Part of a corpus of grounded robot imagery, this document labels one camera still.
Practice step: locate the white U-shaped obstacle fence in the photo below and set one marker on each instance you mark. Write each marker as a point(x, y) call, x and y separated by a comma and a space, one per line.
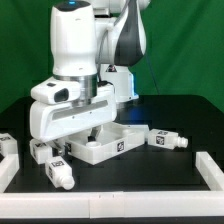
point(114, 204)

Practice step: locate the white square tabletop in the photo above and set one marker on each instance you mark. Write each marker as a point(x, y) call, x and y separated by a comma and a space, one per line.
point(114, 139)

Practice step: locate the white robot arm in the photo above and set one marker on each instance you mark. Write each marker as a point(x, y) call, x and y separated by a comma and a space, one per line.
point(84, 35)

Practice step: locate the white AprilTag base sheet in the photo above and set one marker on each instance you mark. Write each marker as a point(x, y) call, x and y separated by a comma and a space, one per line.
point(142, 127)

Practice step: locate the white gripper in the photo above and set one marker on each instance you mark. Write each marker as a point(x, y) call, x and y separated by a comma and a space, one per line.
point(50, 122)

